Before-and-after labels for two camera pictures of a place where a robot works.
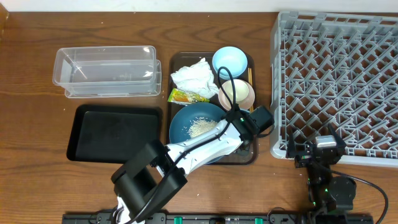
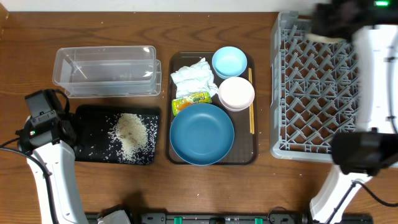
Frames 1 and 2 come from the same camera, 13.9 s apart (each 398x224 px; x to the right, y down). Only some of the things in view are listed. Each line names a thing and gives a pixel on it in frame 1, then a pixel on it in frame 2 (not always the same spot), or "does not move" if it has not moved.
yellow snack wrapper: [178, 96] → [201, 98]
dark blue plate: [192, 119] does not move
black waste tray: [111, 134] does not move
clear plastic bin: [107, 71] does not move
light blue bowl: [234, 58] does not move
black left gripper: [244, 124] → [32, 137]
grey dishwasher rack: [337, 69] does not move
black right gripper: [311, 156] → [325, 23]
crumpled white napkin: [197, 78] does not move
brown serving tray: [202, 88] does not move
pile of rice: [200, 126] → [130, 134]
